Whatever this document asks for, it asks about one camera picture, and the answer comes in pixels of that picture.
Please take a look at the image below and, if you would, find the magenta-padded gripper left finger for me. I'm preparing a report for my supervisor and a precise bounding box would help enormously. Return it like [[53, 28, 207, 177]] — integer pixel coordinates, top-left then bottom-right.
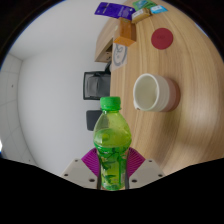
[[60, 147, 102, 190]]

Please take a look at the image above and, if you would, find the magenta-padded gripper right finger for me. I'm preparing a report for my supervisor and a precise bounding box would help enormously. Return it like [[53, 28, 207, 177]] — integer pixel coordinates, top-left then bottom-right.
[[126, 147, 167, 190]]

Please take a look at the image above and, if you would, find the green drink bottle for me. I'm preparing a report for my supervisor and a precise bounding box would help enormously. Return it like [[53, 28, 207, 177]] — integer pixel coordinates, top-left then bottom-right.
[[92, 96, 133, 192]]

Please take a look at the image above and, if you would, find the white and brown mug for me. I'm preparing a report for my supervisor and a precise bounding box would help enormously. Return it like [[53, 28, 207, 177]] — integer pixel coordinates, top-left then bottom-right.
[[132, 73, 182, 113]]

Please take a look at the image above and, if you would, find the white round-printed paper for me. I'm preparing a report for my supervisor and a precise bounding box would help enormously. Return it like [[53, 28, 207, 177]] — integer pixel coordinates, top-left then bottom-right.
[[111, 42, 128, 68]]

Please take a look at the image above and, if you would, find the wooden side desk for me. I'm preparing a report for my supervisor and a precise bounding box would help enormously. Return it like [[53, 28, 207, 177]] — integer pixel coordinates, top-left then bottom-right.
[[94, 24, 116, 64]]

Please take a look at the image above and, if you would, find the flat round red coaster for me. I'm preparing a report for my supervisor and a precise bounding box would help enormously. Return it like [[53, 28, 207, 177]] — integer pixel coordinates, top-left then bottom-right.
[[150, 27, 175, 51]]

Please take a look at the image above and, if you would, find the orange brown box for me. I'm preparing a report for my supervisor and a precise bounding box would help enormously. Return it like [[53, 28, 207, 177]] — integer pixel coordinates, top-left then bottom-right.
[[113, 18, 138, 47]]

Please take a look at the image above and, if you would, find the small tan box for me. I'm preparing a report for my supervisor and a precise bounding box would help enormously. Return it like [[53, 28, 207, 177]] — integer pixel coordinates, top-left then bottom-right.
[[130, 8, 153, 24]]

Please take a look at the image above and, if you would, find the small blue packet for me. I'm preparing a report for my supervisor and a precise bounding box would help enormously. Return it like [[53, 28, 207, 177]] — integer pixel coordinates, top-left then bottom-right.
[[149, 4, 169, 15]]

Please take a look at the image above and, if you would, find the purple standing pouch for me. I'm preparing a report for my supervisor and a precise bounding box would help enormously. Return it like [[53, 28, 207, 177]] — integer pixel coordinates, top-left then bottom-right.
[[94, 1, 137, 21]]

